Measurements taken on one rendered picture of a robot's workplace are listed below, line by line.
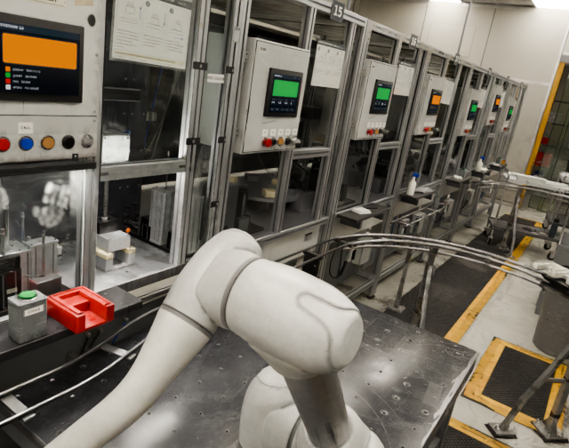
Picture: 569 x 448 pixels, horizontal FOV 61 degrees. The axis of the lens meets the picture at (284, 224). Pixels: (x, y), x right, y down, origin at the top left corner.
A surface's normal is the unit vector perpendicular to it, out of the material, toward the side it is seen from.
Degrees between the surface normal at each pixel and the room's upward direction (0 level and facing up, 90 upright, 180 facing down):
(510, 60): 90
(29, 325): 90
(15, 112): 90
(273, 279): 31
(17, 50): 90
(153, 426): 0
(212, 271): 48
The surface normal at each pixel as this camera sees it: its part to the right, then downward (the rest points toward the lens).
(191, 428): 0.15, -0.94
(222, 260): -0.34, -0.66
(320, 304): 0.10, -0.61
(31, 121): 0.82, 0.29
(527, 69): -0.55, 0.17
